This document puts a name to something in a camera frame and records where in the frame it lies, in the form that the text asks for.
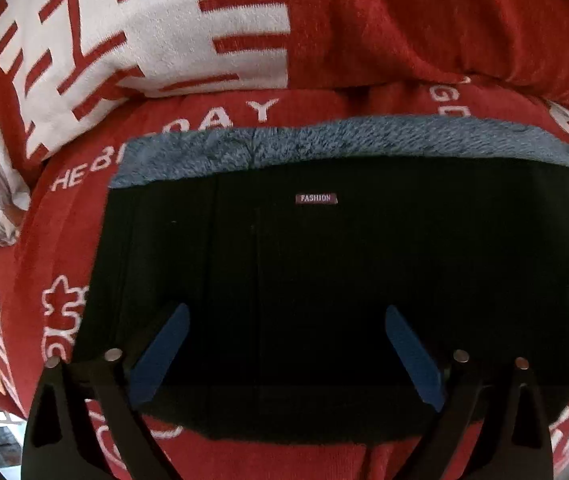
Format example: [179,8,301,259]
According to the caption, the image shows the red wedding bed quilt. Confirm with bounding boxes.
[0,82,569,479]

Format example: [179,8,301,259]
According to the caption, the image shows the red folded wedding blanket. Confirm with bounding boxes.
[0,0,569,170]

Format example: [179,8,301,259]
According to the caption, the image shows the black pants with grey trim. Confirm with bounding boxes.
[73,116,569,443]

